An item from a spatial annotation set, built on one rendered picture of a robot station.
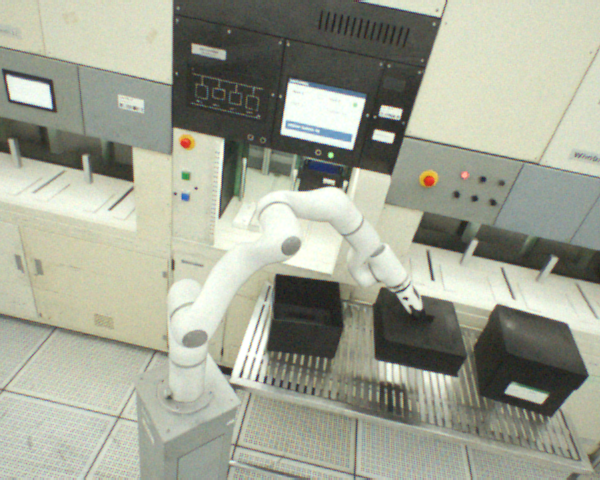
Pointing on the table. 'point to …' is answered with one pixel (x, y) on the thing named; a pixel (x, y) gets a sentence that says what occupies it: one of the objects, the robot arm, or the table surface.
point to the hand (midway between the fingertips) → (421, 313)
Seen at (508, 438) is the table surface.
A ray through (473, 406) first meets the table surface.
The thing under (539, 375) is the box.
